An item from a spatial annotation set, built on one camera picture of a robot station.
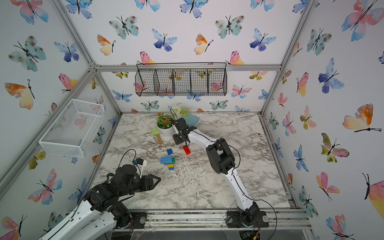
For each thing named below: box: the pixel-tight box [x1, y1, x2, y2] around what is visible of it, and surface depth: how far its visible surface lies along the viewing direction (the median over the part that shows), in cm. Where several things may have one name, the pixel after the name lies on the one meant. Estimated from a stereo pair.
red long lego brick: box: [182, 145, 192, 155], surface depth 100 cm
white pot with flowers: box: [155, 112, 176, 138], surface depth 98 cm
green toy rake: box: [150, 126, 163, 145], surface depth 110 cm
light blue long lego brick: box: [160, 156, 173, 164], surface depth 84 cm
